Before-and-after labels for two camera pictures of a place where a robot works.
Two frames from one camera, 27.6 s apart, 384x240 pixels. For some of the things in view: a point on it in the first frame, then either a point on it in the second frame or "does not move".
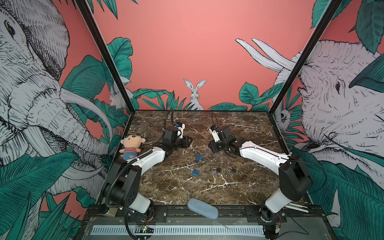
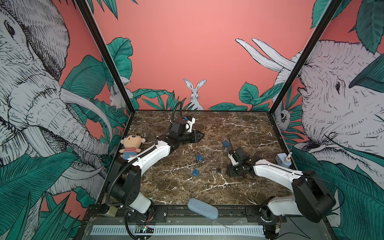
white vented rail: x=182 y=230 does not move
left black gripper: x=186 y=142 → x=196 y=134
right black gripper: x=213 y=147 → x=231 y=172
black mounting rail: x=227 y=214 does not move
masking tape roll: x=112 y=212 does not move
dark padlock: x=218 y=170 does not move
